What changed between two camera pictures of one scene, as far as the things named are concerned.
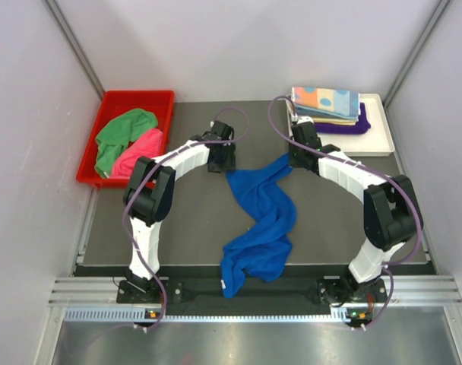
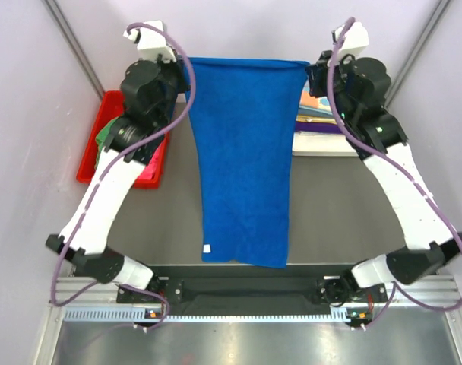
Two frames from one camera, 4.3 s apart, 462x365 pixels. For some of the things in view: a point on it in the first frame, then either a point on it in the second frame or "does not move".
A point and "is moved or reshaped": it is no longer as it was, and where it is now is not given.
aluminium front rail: (80, 290) does not move
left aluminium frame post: (77, 47) does not move
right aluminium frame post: (435, 17) does not move
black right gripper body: (295, 153) to (340, 72)
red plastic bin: (115, 103) does not move
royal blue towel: (263, 252) is moved or reshaped
